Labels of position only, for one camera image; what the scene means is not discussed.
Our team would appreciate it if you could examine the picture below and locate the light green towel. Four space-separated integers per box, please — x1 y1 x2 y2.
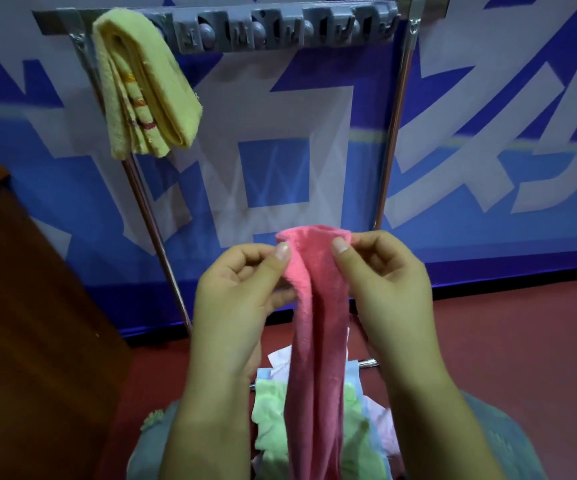
250 378 389 480

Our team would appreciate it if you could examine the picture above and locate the grey plastic hook rail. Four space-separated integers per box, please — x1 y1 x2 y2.
146 0 402 55

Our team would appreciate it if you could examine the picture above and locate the person's left hand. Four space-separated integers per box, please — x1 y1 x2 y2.
188 242 297 391

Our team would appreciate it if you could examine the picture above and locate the white pink patterned towel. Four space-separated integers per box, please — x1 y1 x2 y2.
266 344 403 461

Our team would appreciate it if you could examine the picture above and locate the person's right hand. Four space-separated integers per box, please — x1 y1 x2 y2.
330 231 437 383

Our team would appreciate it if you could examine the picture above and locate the person's leg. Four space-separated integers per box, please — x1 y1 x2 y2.
126 400 182 480
460 392 549 480

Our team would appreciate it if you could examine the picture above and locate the person's right forearm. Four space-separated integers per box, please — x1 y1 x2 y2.
386 354 507 480

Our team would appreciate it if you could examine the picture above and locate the brown wooden cabinet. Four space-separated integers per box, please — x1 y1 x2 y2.
0 164 134 480

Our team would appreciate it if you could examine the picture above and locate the light blue towel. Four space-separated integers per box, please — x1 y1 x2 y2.
254 359 394 480

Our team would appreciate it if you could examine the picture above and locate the yellow striped towel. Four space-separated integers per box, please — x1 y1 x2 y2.
92 7 204 161

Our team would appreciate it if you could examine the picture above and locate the blue white printed banner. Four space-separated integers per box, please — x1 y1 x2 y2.
0 0 577 341

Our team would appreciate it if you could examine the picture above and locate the person's left leg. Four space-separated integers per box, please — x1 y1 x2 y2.
126 400 182 480

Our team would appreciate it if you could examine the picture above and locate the person's right leg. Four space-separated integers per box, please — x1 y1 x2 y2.
460 392 549 480

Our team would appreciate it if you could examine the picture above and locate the metal rack frame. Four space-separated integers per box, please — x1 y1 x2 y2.
32 0 450 391

